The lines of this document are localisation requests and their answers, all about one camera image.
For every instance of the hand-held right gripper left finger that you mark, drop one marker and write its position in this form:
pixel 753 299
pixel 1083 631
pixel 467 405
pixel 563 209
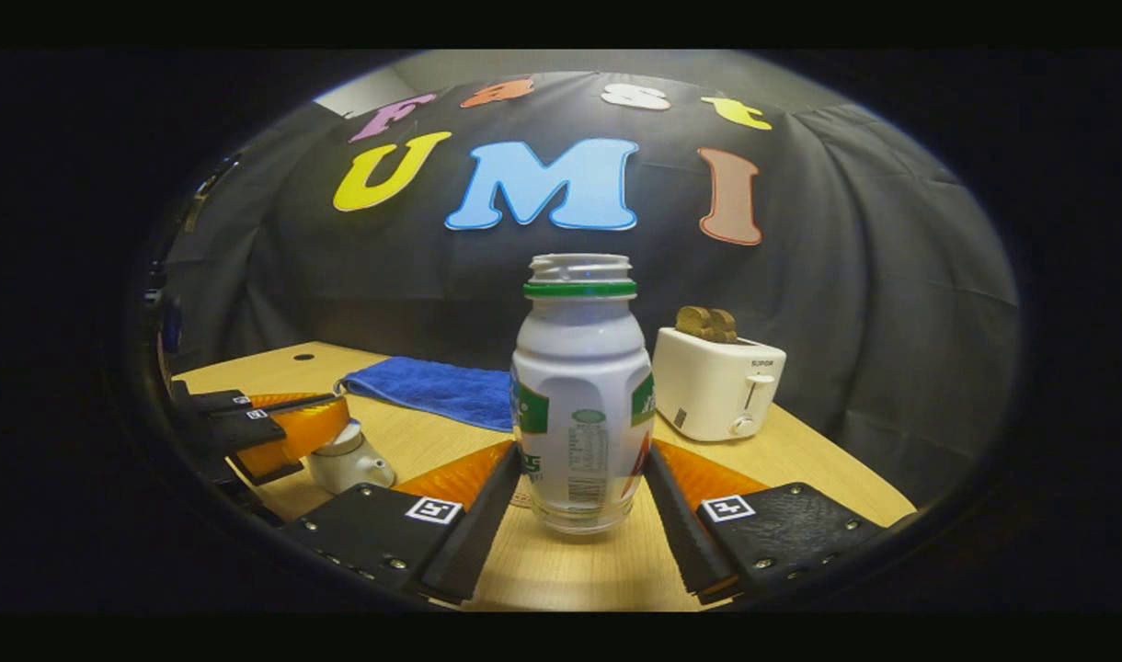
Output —
pixel 478 524

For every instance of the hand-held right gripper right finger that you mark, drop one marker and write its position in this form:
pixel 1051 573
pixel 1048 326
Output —
pixel 676 524

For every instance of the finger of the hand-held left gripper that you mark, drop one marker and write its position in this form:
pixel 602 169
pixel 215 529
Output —
pixel 248 402
pixel 303 432

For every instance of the white teacup lid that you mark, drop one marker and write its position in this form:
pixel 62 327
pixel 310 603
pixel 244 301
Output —
pixel 345 439

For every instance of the white ceramic teacup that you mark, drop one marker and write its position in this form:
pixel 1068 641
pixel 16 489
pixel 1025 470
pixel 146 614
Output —
pixel 354 469

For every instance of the white plastic water bottle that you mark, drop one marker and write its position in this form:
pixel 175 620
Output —
pixel 579 386

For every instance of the blue towel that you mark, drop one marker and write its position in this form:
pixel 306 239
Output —
pixel 432 391

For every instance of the brown bread slice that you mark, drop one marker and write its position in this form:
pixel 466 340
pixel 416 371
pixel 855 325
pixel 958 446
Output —
pixel 694 322
pixel 724 325

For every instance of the black backdrop cloth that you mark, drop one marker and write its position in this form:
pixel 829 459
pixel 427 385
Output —
pixel 846 276

